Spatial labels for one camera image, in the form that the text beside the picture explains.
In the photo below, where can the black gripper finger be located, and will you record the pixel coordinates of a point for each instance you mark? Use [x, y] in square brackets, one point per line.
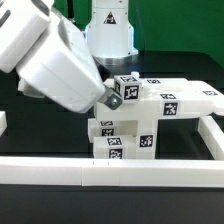
[111, 98]
[103, 71]

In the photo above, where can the white chair backrest frame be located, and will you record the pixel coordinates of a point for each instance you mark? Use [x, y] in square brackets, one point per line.
[167, 98]

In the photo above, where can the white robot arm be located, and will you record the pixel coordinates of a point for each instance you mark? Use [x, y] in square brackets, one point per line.
[50, 56]

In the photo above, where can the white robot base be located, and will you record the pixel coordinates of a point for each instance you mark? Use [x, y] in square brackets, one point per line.
[109, 34]

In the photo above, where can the white fence right wall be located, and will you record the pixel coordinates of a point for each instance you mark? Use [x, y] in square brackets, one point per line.
[213, 136]

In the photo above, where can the white fence wall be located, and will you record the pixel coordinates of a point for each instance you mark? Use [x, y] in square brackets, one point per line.
[3, 122]
[213, 136]
[111, 172]

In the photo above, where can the white fence left wall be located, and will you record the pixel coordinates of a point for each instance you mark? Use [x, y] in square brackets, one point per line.
[3, 122]

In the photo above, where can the white fence front wall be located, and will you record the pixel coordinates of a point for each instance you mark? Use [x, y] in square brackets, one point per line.
[111, 172]

